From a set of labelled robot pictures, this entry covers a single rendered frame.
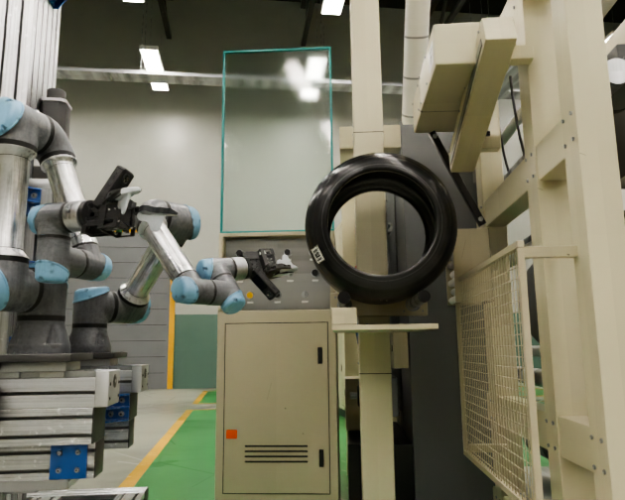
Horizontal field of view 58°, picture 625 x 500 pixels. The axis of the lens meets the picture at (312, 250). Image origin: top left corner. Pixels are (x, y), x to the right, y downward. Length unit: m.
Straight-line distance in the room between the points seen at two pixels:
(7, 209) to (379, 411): 1.54
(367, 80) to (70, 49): 10.98
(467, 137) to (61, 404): 1.64
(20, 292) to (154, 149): 10.60
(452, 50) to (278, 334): 1.42
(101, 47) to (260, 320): 10.93
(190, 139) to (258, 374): 9.71
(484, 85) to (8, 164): 1.47
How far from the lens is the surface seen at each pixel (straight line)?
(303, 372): 2.62
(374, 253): 2.40
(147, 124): 12.28
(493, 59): 1.99
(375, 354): 2.37
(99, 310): 2.12
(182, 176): 11.83
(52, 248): 1.47
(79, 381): 1.59
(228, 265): 1.77
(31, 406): 1.63
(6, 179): 1.61
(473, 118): 2.19
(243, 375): 2.66
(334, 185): 2.07
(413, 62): 3.07
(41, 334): 1.62
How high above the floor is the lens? 0.72
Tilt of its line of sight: 10 degrees up
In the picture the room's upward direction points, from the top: 1 degrees counter-clockwise
